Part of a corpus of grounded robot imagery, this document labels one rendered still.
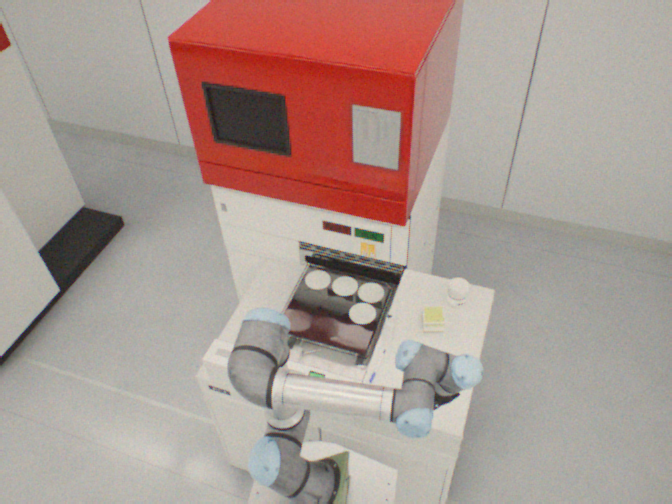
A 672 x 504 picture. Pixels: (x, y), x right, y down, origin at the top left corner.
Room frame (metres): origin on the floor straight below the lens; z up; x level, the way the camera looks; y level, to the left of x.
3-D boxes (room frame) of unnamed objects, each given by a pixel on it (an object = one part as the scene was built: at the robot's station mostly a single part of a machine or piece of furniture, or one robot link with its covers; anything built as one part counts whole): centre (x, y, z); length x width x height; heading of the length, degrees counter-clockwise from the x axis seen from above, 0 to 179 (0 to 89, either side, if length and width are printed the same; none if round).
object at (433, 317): (1.24, -0.33, 1.00); 0.07 x 0.07 x 0.07; 88
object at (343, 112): (1.97, -0.01, 1.52); 0.81 x 0.75 x 0.59; 68
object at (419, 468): (1.28, -0.02, 0.41); 0.97 x 0.64 x 0.82; 68
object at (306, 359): (1.15, 0.09, 0.87); 0.36 x 0.08 x 0.03; 68
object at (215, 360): (1.09, 0.21, 0.89); 0.55 x 0.09 x 0.14; 68
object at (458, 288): (1.35, -0.43, 1.01); 0.07 x 0.07 x 0.10
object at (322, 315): (1.41, 0.01, 0.90); 0.34 x 0.34 x 0.01; 68
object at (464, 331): (1.17, -0.31, 0.89); 0.62 x 0.35 x 0.14; 158
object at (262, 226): (1.69, 0.11, 1.02); 0.82 x 0.03 x 0.40; 68
